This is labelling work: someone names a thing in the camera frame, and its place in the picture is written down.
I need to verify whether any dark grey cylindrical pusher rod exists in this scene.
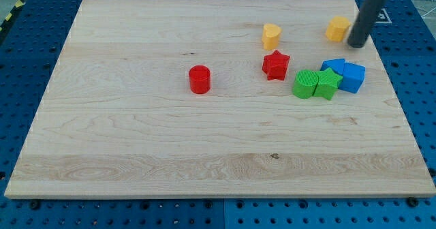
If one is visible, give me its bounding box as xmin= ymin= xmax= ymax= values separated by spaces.
xmin=347 ymin=0 xmax=386 ymax=48

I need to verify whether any yellow hexagon block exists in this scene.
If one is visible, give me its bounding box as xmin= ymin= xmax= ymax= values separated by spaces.
xmin=325 ymin=16 xmax=351 ymax=42

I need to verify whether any blue triangle block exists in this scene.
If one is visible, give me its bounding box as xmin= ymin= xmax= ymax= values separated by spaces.
xmin=320 ymin=59 xmax=345 ymax=76

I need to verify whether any blue cube block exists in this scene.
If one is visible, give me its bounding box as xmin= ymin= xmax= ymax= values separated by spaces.
xmin=339 ymin=62 xmax=366 ymax=93

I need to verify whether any green star block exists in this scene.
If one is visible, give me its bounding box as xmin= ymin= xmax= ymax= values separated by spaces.
xmin=313 ymin=68 xmax=343 ymax=100

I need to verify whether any yellow heart block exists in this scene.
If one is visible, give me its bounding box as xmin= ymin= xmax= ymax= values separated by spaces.
xmin=262 ymin=23 xmax=282 ymax=50

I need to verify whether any green cylinder block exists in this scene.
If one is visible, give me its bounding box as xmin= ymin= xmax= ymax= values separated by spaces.
xmin=292 ymin=70 xmax=319 ymax=99

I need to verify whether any red star block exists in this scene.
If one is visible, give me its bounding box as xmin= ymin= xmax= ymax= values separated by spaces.
xmin=262 ymin=50 xmax=291 ymax=80

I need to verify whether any red cylinder block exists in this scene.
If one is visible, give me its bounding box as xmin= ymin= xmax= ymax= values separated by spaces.
xmin=188 ymin=65 xmax=211 ymax=94

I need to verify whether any light wooden board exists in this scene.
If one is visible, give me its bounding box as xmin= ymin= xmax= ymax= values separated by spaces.
xmin=5 ymin=0 xmax=435 ymax=199

